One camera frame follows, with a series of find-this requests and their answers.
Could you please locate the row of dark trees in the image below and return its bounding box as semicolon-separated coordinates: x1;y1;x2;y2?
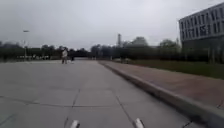
0;36;224;64

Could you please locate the grey concrete slab pavement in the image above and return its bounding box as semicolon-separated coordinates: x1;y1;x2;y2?
0;59;208;128

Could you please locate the robot's own part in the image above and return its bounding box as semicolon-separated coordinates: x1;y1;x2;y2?
134;117;146;128
69;119;81;128

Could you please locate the green grass strip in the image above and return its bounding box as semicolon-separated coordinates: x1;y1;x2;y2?
128;59;224;80

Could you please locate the grey stone kerb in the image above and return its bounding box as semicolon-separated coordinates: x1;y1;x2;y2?
98;61;224;128

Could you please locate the reddish brick path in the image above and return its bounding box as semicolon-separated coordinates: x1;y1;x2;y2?
103;60;224;110

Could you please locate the grey multi-storey building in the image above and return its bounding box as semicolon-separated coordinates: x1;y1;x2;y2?
178;3;224;63

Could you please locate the person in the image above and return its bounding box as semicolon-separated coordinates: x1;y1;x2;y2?
61;48;69;65

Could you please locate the street lamp pole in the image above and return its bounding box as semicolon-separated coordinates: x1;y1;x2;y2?
21;29;31;62

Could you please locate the tall pale chimney tower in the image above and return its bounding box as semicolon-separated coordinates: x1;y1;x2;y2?
117;33;123;48

